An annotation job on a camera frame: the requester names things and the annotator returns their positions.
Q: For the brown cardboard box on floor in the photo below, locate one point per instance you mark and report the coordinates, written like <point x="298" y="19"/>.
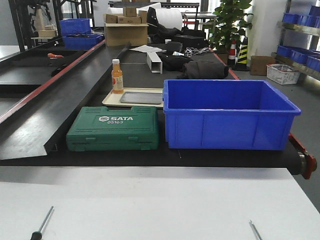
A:
<point x="258" y="64"/>

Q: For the white plastic crate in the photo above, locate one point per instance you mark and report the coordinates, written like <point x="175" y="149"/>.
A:
<point x="282" y="74"/>

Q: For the orange drink bottle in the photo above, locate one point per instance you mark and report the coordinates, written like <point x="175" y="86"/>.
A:
<point x="117" y="77"/>

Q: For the large cardboard box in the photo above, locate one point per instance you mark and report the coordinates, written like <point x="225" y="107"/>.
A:
<point x="117" y="34"/>

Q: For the green SATA tool case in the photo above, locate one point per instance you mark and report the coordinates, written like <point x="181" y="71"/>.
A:
<point x="104" y="129"/>

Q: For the green-handled screwdriver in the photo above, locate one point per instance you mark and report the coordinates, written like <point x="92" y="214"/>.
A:
<point x="38" y="235"/>
<point x="255" y="231"/>

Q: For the red white traffic cone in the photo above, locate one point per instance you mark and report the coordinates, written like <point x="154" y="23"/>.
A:
<point x="231" y="61"/>

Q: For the blue bin stacked behind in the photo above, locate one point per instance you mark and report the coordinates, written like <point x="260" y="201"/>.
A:
<point x="75" y="26"/>

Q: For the large blue plastic bin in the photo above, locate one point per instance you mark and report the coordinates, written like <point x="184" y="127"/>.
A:
<point x="226" y="114"/>

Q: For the green potted plant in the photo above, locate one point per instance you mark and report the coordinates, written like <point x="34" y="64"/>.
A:
<point x="231" y="23"/>

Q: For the white square metal tube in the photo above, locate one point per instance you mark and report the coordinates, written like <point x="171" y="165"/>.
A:
<point x="154" y="62"/>

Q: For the red conveyor end bracket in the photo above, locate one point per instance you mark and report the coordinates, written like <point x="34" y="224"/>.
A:
<point x="308" y="162"/>

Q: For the small grey metal tray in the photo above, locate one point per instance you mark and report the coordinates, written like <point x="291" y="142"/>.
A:
<point x="142" y="98"/>

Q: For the blue bin on conveyor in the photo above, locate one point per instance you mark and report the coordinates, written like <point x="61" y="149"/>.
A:
<point x="82" y="43"/>

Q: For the beige plastic tray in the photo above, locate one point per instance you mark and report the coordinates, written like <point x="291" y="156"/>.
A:
<point x="113" y="99"/>

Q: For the orange handled tool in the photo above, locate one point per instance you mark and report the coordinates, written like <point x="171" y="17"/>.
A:
<point x="54" y="56"/>

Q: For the black cloth pile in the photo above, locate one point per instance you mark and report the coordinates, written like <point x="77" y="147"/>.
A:
<point x="194" y="69"/>

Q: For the black yellow traffic cone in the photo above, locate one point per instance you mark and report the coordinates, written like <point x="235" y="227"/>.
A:
<point x="242" y="60"/>

